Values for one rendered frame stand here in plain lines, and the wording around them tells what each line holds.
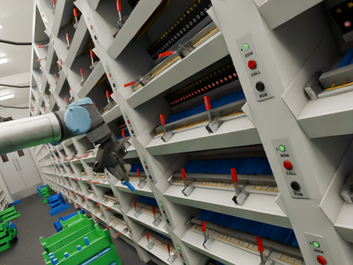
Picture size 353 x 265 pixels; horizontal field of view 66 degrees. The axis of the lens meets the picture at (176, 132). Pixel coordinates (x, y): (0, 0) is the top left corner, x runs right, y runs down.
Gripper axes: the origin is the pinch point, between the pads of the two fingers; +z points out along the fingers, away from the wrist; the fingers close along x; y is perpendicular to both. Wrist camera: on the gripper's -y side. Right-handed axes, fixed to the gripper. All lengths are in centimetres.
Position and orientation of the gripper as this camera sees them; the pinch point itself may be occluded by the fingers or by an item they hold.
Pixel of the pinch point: (123, 180)
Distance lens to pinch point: 117.0
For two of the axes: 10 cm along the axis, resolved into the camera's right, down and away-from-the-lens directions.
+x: -8.0, 2.4, 5.5
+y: 4.0, -4.8, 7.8
